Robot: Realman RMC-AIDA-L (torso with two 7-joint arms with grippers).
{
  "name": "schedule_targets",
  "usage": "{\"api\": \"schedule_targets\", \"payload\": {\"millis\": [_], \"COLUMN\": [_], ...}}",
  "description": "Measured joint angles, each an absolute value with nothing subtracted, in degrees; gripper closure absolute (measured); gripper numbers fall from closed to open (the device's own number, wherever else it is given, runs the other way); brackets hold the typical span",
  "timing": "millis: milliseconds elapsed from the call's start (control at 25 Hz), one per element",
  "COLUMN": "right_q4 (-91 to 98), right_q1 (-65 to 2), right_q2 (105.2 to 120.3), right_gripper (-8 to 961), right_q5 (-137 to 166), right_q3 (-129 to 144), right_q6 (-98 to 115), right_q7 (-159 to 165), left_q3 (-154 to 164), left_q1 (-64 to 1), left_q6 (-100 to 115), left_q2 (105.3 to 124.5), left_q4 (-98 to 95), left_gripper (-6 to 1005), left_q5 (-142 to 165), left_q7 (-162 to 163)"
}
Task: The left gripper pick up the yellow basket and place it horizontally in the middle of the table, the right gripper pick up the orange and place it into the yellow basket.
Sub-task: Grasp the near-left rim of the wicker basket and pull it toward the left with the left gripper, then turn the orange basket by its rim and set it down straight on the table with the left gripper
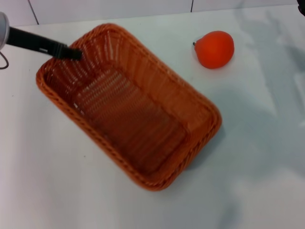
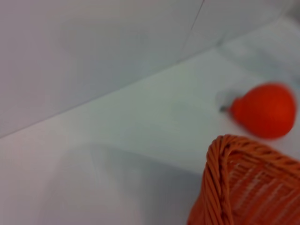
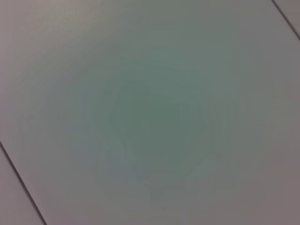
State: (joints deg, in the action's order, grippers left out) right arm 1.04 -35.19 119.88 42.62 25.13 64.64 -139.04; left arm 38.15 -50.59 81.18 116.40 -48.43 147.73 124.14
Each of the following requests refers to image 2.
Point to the orange toy pear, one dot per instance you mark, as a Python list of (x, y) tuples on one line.
[(267, 112)]

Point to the orange woven plastic basket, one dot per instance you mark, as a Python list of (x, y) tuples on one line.
[(253, 187)]

